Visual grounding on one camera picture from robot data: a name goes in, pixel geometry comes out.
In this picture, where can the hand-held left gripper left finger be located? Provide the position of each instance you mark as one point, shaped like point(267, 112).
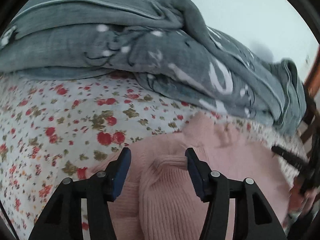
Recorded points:
point(122, 172)

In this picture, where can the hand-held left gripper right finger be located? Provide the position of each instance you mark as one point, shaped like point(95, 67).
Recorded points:
point(196, 172)

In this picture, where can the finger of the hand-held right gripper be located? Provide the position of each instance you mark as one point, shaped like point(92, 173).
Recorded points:
point(287, 156)

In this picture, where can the pink knit sweater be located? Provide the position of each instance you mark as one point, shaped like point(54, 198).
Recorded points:
point(170, 205)

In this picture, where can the floral bed sheet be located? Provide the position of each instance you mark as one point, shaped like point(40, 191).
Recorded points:
point(62, 110)

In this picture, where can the brown wooden door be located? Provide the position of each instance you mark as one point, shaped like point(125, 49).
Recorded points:
point(314, 72)

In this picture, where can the grey printed blanket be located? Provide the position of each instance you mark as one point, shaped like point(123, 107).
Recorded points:
point(100, 42)

